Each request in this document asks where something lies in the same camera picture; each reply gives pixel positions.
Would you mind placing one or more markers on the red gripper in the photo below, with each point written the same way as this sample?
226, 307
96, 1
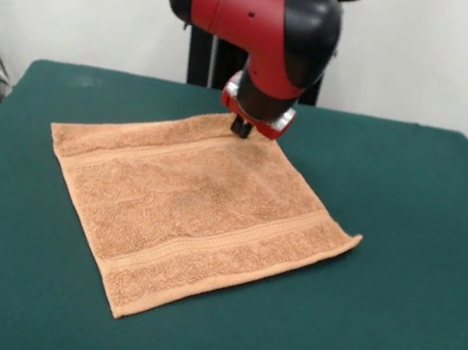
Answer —
269, 128

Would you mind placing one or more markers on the tan terry cloth towel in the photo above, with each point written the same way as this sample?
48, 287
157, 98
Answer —
201, 205

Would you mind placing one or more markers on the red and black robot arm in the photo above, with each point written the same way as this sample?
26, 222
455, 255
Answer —
261, 21

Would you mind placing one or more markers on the dark green table cloth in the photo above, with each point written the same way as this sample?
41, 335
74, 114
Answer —
375, 299

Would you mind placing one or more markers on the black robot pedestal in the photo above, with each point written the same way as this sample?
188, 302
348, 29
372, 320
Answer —
200, 60

